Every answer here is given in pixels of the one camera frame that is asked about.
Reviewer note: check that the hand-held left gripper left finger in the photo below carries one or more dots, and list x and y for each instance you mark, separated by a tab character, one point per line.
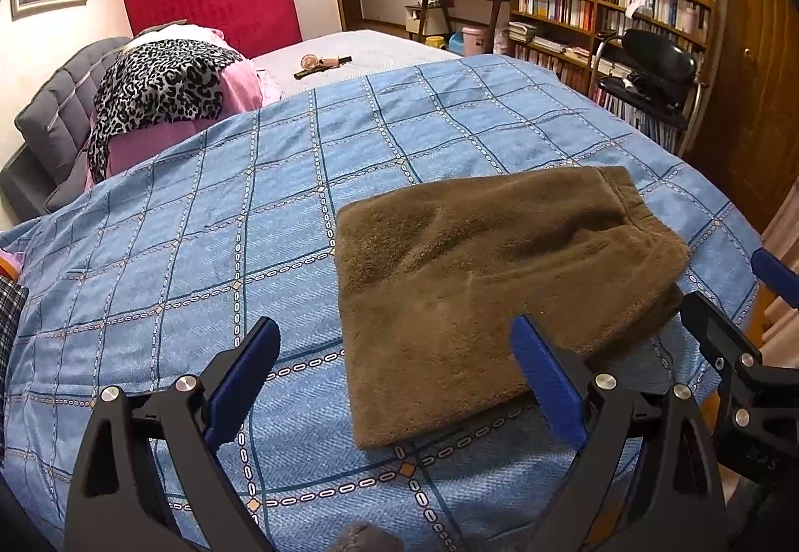
243	377

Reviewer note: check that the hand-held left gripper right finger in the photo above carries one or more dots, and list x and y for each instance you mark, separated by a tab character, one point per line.
549	377

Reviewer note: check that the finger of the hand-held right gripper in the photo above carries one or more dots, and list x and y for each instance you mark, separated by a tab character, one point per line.
777	277
736	358

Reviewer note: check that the brown fleece pants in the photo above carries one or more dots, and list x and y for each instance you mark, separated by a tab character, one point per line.
468	277

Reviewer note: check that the blue plaid blanket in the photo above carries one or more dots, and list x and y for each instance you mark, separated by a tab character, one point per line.
218	215

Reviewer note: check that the wooden door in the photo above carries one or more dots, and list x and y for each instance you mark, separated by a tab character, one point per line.
749	90

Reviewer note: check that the dark checked cloth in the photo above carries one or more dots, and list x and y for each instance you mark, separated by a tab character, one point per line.
11	339

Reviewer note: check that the black chair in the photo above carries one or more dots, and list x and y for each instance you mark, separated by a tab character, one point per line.
661	55

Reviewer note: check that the pink quilt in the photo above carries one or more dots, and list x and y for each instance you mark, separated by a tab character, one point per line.
240	90

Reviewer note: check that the leopard print cloth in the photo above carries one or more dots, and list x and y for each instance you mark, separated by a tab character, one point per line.
156	83

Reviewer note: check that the grey padded headboard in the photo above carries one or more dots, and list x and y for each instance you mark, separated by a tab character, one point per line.
56	108

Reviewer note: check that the pink bin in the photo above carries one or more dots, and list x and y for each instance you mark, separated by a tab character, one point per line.
474	40

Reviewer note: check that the white pillow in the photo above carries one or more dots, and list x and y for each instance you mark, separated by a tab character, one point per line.
175	32

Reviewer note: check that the bed with white sheet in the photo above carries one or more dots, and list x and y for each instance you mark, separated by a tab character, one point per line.
374	49

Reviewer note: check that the yellow stool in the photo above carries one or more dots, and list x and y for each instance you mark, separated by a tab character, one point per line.
435	40

